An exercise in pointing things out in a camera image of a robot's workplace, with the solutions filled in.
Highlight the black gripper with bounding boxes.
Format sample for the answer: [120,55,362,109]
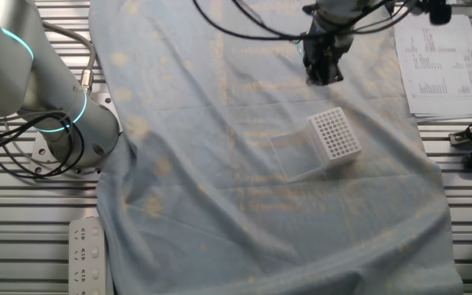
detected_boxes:
[302,23,356,87]

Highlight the white pipette tip holder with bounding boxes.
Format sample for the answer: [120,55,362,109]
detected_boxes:
[306,107,363,170]

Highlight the clear plastic box lid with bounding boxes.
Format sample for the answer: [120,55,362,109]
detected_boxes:
[269,129,328,184]

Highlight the printed paper sheets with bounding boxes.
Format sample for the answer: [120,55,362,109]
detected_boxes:
[393,13,472,120]

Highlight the light blue stained cloth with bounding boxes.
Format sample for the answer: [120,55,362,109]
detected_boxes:
[88,0,465,295]

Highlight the white power strip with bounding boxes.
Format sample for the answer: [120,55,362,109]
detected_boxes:
[68,216,108,295]

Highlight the thick grey robot cable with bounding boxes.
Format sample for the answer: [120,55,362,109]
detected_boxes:
[41,20,98,93]

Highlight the black looped robot cables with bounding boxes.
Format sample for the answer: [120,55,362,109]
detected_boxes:
[0,111,87,180]

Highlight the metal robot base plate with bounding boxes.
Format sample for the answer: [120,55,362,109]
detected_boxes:
[28,91,125,182]

